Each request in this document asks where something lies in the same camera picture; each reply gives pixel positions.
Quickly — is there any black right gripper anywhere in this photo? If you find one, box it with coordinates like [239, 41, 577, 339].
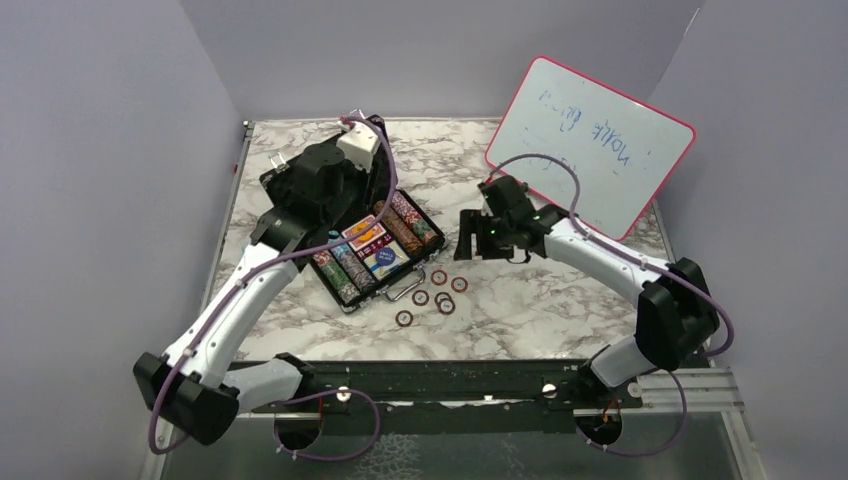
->
[453, 209, 514, 261]

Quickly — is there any red playing card deck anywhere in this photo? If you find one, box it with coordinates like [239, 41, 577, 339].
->
[342, 215, 387, 251]

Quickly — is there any blue playing card deck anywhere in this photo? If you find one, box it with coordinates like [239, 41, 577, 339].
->
[363, 241, 410, 280]

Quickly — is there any orange dealer button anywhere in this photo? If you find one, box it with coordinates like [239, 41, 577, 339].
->
[353, 221, 377, 241]

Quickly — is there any blue dealer button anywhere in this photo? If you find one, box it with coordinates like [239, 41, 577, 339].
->
[375, 247, 397, 267]

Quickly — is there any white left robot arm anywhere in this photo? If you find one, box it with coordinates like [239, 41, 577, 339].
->
[133, 143, 359, 454]

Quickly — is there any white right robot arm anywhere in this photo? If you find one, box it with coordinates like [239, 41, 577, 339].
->
[454, 176, 720, 407]

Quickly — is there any brown orange chip stack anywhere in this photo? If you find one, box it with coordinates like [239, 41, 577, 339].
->
[373, 201, 424, 257]

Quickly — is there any light blue chip stack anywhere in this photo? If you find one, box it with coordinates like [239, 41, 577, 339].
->
[331, 243, 355, 263]

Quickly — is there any red white chip stack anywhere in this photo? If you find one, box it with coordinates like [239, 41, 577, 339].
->
[312, 250, 335, 269]

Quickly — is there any red dice row in case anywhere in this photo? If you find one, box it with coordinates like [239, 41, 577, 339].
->
[356, 240, 391, 259]

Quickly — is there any black aluminium poker case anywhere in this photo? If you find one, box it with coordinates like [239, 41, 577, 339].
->
[251, 113, 446, 312]

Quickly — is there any orange blue chip stack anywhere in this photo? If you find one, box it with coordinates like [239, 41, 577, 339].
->
[338, 253, 375, 291]

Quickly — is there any green chip stack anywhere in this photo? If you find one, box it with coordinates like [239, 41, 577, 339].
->
[320, 262, 360, 304]

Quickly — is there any pink framed whiteboard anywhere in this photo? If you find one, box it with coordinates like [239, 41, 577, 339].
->
[484, 56, 696, 240]

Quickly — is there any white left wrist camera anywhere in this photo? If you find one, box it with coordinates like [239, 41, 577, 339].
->
[336, 123, 380, 173]

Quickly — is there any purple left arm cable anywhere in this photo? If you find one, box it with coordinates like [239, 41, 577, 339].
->
[146, 116, 399, 463]

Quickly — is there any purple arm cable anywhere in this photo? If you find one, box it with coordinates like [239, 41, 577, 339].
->
[146, 116, 399, 463]
[486, 153, 735, 458]

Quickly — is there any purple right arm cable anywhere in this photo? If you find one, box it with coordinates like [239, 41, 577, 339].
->
[486, 153, 735, 458]

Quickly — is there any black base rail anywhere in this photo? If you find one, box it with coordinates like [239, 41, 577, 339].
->
[251, 359, 643, 436]

